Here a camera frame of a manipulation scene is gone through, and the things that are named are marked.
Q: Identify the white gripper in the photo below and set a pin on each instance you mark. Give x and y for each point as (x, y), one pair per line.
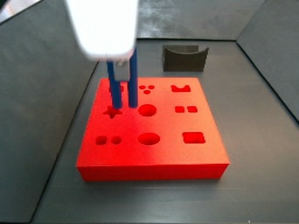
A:
(104, 25)

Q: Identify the red shape-sorting board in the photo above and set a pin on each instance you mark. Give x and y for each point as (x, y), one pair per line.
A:
(165, 139)

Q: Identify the dark grey curved block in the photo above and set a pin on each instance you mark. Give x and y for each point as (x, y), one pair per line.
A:
(184, 58)

